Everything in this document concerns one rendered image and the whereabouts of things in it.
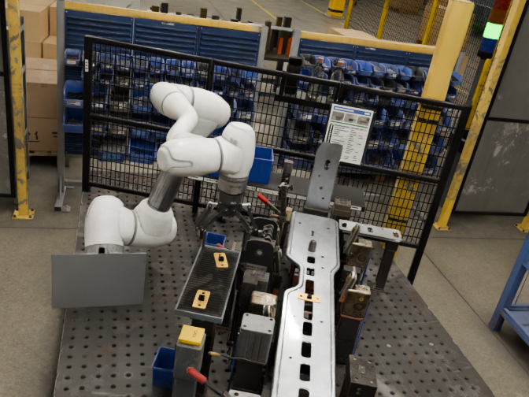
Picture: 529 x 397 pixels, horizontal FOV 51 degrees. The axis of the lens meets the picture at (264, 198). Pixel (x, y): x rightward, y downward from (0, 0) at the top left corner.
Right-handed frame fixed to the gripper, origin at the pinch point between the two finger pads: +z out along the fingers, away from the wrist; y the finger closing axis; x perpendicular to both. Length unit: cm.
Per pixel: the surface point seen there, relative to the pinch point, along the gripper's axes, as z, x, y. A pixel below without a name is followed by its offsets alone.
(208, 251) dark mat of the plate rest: 6.0, 5.4, -3.7
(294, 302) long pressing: 22.0, -1.4, 28.1
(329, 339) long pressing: 22.1, -20.7, 34.7
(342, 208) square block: 18, 63, 69
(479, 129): 26, 230, 251
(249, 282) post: 12.3, -3.3, 10.0
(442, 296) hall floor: 122, 133, 195
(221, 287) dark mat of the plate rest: 6.1, -14.4, -2.0
